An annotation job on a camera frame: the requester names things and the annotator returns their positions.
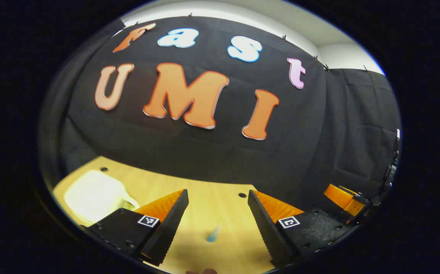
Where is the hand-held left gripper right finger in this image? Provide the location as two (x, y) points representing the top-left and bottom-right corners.
(247, 190), (357, 269)

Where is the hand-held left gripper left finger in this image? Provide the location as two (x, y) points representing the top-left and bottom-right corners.
(81, 189), (189, 267)

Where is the blue translucent squeeze tube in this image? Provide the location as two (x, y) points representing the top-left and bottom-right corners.
(206, 225), (221, 243)

